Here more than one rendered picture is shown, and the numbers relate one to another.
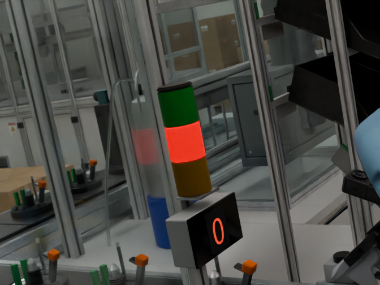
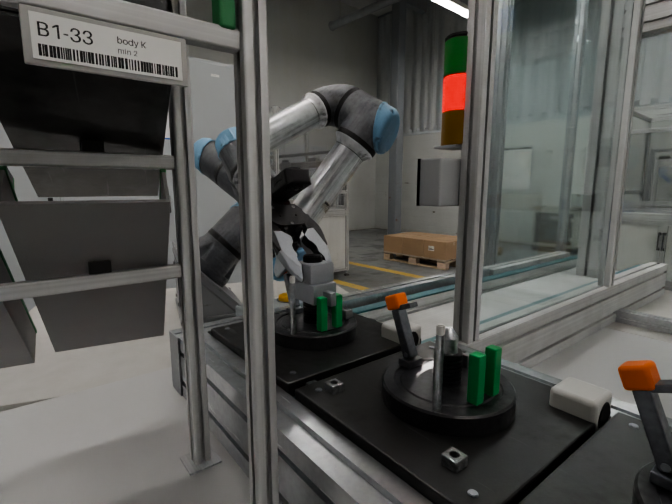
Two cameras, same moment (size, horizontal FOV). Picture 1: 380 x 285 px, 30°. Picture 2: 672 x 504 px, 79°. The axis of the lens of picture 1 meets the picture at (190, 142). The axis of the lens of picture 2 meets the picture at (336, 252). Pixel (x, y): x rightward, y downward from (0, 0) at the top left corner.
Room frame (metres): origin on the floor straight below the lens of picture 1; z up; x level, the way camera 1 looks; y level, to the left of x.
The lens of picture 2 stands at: (1.64, -0.01, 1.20)
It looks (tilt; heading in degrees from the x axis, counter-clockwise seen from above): 9 degrees down; 195
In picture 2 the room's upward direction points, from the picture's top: straight up
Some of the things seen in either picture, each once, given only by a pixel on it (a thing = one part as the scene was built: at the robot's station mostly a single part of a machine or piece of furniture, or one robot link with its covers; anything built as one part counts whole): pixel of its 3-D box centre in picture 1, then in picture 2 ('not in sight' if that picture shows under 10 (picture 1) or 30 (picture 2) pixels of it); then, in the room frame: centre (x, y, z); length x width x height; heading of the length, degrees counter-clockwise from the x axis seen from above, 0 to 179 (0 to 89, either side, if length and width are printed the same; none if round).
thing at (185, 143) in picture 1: (185, 141); (459, 94); (0.98, 0.01, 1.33); 0.05 x 0.05 x 0.05
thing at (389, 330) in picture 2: not in sight; (401, 336); (1.04, -0.06, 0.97); 0.05 x 0.05 x 0.04; 53
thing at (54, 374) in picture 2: not in sight; (205, 321); (0.73, -0.61, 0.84); 0.90 x 0.70 x 0.03; 126
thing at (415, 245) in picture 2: not in sight; (428, 248); (-4.94, -0.26, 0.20); 1.20 x 0.80 x 0.41; 56
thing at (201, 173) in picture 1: (191, 175); (458, 129); (0.98, 0.01, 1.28); 0.05 x 0.05 x 0.05
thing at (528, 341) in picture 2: not in sight; (442, 331); (0.83, 0.00, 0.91); 0.84 x 0.28 x 0.10; 143
